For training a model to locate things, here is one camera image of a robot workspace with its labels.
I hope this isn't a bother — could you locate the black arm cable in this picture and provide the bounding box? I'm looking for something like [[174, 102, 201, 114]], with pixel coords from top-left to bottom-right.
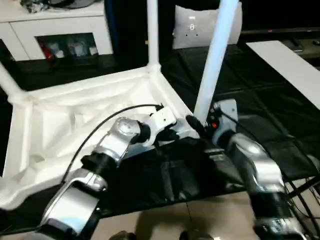
[[217, 111, 318, 238], [62, 103, 165, 183]]

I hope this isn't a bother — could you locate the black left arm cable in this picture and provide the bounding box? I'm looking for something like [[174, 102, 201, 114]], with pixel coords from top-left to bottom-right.
[[62, 103, 165, 183]]

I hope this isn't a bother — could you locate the white plastic table top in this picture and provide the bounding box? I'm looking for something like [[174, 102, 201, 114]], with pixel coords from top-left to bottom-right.
[[0, 63, 201, 211]]

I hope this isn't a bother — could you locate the dark clutter pile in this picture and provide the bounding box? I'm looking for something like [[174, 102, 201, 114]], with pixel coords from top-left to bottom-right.
[[19, 0, 46, 8]]

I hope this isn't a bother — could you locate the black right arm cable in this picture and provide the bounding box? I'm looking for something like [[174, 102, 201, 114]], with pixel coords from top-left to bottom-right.
[[217, 111, 318, 238]]

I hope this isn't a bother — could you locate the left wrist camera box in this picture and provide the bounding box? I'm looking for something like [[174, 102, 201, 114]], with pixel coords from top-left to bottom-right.
[[144, 106, 177, 147]]

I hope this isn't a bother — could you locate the dark right robot foot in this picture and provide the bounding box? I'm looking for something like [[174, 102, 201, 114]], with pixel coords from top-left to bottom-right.
[[179, 229, 213, 240]]

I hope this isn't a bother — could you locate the black box with yellow label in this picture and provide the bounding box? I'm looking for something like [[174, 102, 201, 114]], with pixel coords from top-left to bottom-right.
[[104, 0, 176, 58]]

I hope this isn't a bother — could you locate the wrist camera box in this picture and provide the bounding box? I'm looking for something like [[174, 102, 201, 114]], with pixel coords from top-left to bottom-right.
[[211, 98, 238, 146], [144, 106, 177, 147]]

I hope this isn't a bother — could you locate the white plastic table leg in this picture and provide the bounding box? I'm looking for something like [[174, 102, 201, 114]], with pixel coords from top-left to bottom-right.
[[0, 62, 27, 103], [146, 0, 162, 72], [193, 0, 240, 126]]

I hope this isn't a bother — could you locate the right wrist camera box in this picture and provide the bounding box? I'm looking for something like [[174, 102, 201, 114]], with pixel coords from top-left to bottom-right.
[[211, 98, 238, 146]]

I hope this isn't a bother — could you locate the dark left robot foot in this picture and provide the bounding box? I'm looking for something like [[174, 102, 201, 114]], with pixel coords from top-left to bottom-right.
[[113, 231, 137, 240]]

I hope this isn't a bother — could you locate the black tripod leg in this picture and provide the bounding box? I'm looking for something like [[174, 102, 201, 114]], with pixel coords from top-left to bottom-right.
[[289, 178, 320, 196]]

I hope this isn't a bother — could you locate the white glass-door cabinet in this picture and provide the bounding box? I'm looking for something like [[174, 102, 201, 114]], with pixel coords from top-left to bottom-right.
[[0, 4, 113, 62]]

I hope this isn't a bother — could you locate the dark robot foot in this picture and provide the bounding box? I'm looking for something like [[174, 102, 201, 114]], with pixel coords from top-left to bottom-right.
[[113, 231, 137, 240], [179, 229, 213, 240]]

